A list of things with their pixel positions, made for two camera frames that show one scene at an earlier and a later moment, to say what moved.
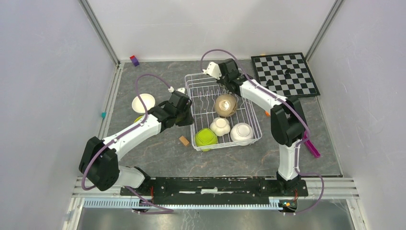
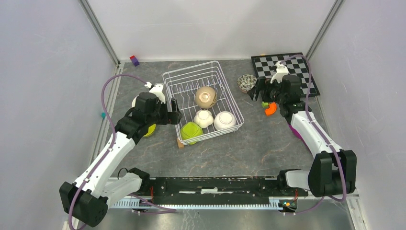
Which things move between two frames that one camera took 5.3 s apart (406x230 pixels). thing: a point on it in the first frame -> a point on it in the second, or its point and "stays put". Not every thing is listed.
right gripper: [221, 80] -> [263, 84]
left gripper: [189, 120] -> [170, 117]
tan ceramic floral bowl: [226, 105] -> [206, 97]
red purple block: [134, 60] stays put
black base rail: [212, 190] stays put
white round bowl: [242, 133] -> [224, 120]
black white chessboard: [288, 74] stays put
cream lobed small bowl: [220, 126] -> [204, 118]
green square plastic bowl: [206, 139] -> [189, 130]
